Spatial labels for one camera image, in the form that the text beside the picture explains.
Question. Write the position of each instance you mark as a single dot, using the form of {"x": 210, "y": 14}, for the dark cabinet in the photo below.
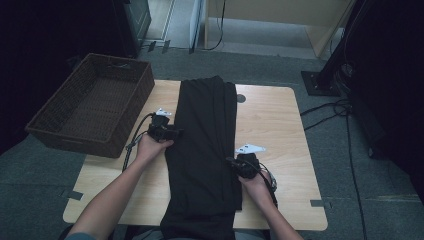
{"x": 133, "y": 26}

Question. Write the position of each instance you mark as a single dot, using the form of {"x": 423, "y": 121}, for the person's right hand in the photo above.
{"x": 261, "y": 186}

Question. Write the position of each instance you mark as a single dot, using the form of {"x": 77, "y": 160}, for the black pants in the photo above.
{"x": 203, "y": 150}

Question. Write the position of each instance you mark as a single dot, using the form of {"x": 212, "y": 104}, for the person's left hand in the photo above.
{"x": 150, "y": 148}

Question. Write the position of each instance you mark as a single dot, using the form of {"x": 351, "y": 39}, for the brown woven basket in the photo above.
{"x": 96, "y": 106}

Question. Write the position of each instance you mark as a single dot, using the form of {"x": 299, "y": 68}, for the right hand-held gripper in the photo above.
{"x": 246, "y": 166}

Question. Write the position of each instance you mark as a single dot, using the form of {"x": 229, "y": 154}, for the beige wooden furniture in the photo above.
{"x": 283, "y": 11}

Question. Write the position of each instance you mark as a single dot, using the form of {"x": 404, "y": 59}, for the white board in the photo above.
{"x": 196, "y": 23}

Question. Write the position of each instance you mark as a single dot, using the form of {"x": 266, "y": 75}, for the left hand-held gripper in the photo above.
{"x": 163, "y": 133}

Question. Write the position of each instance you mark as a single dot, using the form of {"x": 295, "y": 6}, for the black metal stand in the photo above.
{"x": 320, "y": 85}

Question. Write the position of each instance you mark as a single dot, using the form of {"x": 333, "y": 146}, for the dark round table grommet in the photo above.
{"x": 241, "y": 98}

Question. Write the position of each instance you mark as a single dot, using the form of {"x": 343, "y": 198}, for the grey tape strip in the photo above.
{"x": 75, "y": 195}
{"x": 317, "y": 203}

